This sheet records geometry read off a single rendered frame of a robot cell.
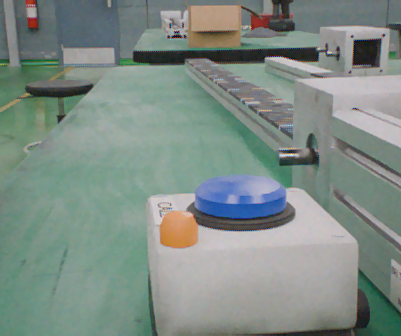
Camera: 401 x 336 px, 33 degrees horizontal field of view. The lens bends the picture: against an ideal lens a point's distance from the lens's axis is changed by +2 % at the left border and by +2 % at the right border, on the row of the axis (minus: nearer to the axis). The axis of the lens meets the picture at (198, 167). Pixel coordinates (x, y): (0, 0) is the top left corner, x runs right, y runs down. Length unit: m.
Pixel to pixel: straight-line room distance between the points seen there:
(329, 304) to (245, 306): 0.03
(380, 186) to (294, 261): 0.11
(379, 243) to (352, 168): 0.05
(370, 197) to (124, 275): 0.14
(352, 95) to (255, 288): 0.19
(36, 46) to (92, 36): 0.94
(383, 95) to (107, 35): 11.00
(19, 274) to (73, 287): 0.04
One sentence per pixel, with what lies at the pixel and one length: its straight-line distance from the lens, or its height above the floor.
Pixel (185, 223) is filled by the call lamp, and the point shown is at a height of 0.85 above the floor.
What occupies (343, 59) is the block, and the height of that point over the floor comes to 0.82.
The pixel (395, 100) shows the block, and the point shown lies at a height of 0.87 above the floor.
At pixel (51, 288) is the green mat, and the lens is 0.38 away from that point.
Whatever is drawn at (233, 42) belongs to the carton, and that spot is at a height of 0.80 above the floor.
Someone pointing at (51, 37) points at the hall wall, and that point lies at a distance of 11.53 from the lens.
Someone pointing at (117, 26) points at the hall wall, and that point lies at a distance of 11.36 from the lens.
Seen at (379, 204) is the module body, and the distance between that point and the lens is 0.35.
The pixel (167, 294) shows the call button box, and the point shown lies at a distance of 0.26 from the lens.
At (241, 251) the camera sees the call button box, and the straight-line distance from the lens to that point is 0.25.
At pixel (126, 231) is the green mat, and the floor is 0.78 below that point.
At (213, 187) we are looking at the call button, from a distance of 0.28.
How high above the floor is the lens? 0.93
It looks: 14 degrees down
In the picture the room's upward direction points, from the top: 1 degrees counter-clockwise
